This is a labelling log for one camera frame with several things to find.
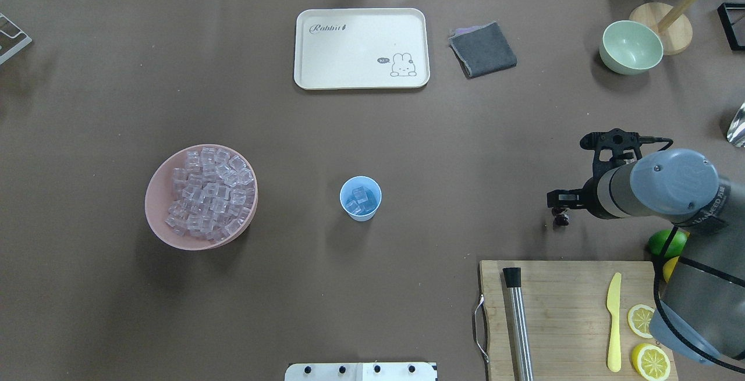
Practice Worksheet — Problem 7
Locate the black framed glass tray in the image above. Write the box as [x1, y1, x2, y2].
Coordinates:
[716, 2, 744, 51]

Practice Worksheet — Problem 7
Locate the mint green bowl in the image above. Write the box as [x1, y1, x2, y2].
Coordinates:
[599, 20, 664, 76]

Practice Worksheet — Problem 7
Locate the yellow lemon near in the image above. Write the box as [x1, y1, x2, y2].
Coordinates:
[662, 256, 680, 283]

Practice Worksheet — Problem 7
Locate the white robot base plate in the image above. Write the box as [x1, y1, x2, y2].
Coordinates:
[284, 362, 439, 380]

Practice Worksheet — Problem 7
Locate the steel muddler black tip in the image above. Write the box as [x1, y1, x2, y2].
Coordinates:
[502, 267, 535, 380]

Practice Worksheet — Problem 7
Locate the lemon slice upper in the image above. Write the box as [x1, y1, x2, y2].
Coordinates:
[626, 304, 655, 339]

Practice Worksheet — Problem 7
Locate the lemon slice lower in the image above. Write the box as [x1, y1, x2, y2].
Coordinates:
[630, 343, 672, 380]

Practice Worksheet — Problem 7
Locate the grey folded cloth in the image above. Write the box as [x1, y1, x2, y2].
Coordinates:
[449, 22, 518, 79]

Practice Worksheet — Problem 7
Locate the green lime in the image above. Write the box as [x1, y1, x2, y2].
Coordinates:
[647, 229, 687, 258]

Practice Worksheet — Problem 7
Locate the pile of clear ice cubes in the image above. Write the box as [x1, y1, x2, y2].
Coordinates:
[164, 146, 257, 246]

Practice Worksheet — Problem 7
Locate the wooden cutting board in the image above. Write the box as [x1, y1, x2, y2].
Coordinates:
[479, 260, 654, 380]

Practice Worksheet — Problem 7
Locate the clear ice cube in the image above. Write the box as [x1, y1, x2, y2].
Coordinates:
[344, 187, 378, 216]

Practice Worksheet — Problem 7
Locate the white wire cup rack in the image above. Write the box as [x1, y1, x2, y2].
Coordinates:
[0, 13, 33, 65]

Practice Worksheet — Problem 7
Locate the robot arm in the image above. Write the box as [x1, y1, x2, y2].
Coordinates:
[547, 129, 744, 372]

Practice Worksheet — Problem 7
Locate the lemon slice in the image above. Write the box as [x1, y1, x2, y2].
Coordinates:
[626, 304, 655, 339]
[630, 343, 672, 380]

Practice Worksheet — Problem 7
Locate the wooden cup stand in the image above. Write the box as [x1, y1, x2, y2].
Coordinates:
[629, 0, 697, 55]

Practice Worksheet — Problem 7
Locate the pink bowl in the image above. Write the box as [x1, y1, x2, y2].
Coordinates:
[144, 144, 258, 251]

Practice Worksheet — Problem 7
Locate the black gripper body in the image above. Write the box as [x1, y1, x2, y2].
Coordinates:
[580, 129, 641, 216]

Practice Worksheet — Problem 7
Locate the light blue plastic cup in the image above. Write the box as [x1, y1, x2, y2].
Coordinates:
[339, 175, 382, 222]

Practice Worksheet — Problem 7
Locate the cream rabbit tray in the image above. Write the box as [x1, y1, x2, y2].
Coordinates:
[293, 8, 430, 90]

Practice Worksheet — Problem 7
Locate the yellow plastic knife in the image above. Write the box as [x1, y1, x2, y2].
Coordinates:
[606, 272, 622, 373]

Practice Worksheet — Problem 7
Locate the dark cherry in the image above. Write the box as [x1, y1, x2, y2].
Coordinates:
[552, 208, 570, 227]

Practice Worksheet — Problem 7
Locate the metal ice scoop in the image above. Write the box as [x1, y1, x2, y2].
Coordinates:
[725, 103, 745, 148]

